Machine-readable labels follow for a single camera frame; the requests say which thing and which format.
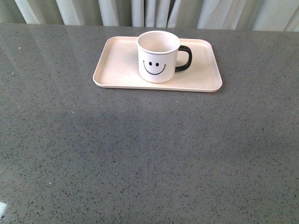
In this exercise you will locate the pale pink rectangular tray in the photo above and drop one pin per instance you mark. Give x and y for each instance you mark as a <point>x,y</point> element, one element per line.
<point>118,68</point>

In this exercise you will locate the white pleated curtain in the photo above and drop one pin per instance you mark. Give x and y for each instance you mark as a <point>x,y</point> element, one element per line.
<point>260,15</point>

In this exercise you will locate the white smiley mug black handle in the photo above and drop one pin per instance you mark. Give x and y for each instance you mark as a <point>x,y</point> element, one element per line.
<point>158,54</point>

